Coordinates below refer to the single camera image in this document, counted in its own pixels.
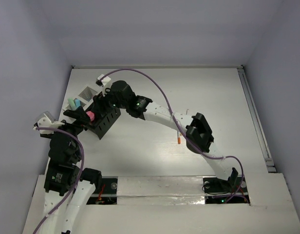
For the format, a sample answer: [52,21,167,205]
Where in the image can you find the blue highlighter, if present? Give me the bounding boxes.
[75,99,81,108]

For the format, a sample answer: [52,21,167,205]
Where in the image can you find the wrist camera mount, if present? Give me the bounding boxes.
[96,74,112,96]
[33,111,64,135]

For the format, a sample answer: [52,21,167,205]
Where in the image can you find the aluminium side rail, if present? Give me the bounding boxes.
[237,66,277,173]

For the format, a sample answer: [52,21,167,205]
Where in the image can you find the orange white marker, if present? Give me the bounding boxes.
[177,132,182,144]

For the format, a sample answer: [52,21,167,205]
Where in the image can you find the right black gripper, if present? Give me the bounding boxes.
[91,84,128,117]

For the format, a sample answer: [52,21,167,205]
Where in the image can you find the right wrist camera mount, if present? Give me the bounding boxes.
[96,74,112,96]

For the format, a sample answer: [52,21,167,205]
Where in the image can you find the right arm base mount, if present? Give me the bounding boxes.
[202,176,250,204]

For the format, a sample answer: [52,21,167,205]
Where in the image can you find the black slotted organizer box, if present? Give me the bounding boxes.
[85,103,121,139]

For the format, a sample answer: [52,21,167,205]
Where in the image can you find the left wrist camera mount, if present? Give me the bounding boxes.
[33,111,64,135]

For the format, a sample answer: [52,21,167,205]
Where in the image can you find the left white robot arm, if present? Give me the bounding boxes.
[34,107,102,234]

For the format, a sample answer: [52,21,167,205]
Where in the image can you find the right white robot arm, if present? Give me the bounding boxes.
[94,77,238,191]

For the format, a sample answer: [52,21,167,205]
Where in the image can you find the white slotted organizer box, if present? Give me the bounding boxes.
[70,85,101,110]

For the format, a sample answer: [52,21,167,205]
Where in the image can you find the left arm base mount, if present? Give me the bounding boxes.
[86,177,118,205]

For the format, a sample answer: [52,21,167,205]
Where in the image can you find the green highlighter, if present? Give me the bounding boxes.
[68,97,76,110]

